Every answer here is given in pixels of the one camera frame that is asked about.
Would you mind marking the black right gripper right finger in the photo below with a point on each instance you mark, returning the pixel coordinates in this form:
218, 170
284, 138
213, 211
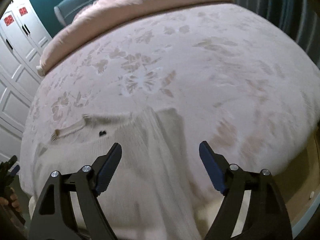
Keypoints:
252, 206

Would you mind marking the person's left hand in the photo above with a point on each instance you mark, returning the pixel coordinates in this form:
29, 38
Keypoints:
11, 200

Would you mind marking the cream knitted sweater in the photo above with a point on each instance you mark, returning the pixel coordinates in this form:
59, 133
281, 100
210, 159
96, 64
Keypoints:
152, 194

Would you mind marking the wooden bed frame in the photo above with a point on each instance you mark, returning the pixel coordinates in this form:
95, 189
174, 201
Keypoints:
299, 182

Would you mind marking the white panelled wardrobe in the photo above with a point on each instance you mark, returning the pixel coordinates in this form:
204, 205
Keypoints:
23, 39

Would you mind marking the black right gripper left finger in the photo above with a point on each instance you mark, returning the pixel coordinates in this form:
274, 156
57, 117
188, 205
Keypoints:
54, 216

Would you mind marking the floral white bedspread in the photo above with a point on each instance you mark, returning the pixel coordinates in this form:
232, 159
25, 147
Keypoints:
237, 81

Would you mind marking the pink folded duvet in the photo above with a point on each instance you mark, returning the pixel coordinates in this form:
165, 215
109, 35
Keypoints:
100, 17

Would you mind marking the blue striped curtain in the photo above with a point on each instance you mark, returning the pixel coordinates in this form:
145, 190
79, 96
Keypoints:
296, 18

